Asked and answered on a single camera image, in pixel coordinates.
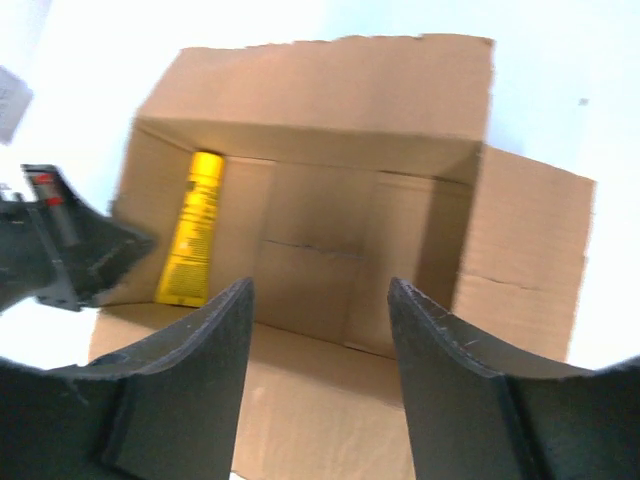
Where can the yellow tube in box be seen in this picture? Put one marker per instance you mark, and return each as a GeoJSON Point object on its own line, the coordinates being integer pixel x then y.
{"type": "Point", "coordinates": [184, 280]}

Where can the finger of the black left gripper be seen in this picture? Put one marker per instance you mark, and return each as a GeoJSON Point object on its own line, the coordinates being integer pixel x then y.
{"type": "Point", "coordinates": [97, 251]}

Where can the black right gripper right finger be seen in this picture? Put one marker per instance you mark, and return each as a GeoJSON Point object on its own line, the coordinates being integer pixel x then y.
{"type": "Point", "coordinates": [478, 407]}

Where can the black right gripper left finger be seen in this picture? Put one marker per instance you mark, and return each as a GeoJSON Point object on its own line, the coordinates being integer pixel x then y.
{"type": "Point", "coordinates": [164, 407]}

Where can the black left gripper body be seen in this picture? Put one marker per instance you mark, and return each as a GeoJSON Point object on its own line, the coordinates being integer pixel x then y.
{"type": "Point", "coordinates": [38, 239]}

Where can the brown cardboard express box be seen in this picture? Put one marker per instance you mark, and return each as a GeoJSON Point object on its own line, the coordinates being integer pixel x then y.
{"type": "Point", "coordinates": [347, 163]}

